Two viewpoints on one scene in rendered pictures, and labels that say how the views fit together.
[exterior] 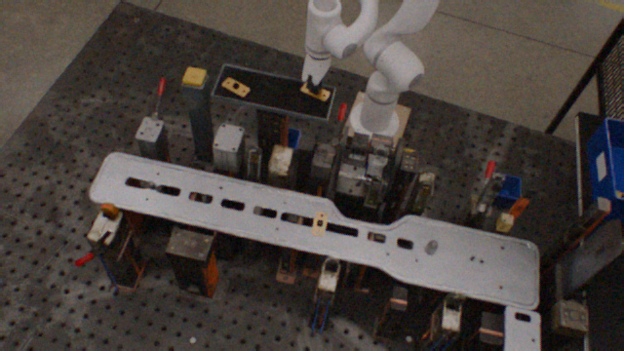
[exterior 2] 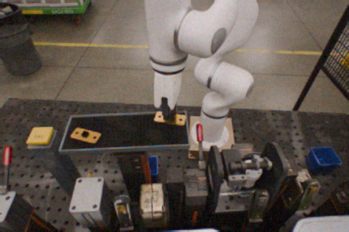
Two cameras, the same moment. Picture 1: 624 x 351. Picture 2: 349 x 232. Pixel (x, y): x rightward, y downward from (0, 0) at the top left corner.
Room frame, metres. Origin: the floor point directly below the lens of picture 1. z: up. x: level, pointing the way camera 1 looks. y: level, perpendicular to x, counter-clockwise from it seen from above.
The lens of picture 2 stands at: (0.73, 0.08, 1.69)
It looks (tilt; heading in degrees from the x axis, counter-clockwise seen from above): 47 degrees down; 350
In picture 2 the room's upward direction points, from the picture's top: straight up
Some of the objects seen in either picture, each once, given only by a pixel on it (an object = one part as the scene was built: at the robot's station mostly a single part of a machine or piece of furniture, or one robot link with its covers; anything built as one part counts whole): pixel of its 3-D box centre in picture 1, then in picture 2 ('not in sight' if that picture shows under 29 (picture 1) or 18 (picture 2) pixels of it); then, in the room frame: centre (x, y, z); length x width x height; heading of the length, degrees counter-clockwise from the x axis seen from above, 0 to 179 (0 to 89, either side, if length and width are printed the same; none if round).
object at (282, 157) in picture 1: (280, 188); (156, 222); (1.00, 0.09, 0.89); 0.13 x 0.11 x 0.38; 174
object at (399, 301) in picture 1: (390, 315); not in sight; (0.63, -0.30, 0.84); 0.11 x 0.08 x 0.29; 174
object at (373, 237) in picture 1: (370, 258); not in sight; (0.81, -0.23, 0.84); 0.12 x 0.05 x 0.29; 174
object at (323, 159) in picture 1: (319, 186); (192, 207); (1.03, -0.04, 0.89); 0.13 x 0.11 x 0.38; 174
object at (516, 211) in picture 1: (501, 229); not in sight; (0.92, -0.63, 0.95); 0.03 x 0.01 x 0.50; 84
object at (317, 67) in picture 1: (318, 60); (169, 80); (1.16, 0.01, 1.35); 0.10 x 0.07 x 0.11; 158
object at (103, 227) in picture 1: (119, 252); not in sight; (0.71, 0.55, 0.88); 0.15 x 0.11 x 0.36; 174
